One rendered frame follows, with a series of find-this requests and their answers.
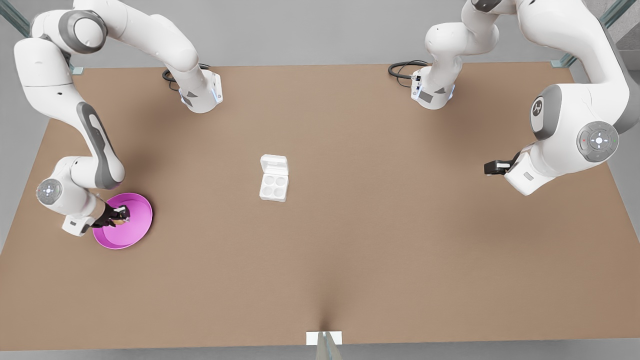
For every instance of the brown egg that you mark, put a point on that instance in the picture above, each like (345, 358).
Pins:
(120, 218)

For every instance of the pink round bowl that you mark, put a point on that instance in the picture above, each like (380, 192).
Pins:
(131, 226)

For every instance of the silver frame post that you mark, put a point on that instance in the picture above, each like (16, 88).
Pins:
(327, 345)
(595, 30)
(20, 22)

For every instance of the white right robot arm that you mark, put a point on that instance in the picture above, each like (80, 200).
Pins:
(100, 150)

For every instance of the white egg box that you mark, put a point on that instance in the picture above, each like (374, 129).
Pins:
(274, 178)

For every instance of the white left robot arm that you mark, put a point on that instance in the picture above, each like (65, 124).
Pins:
(575, 115)

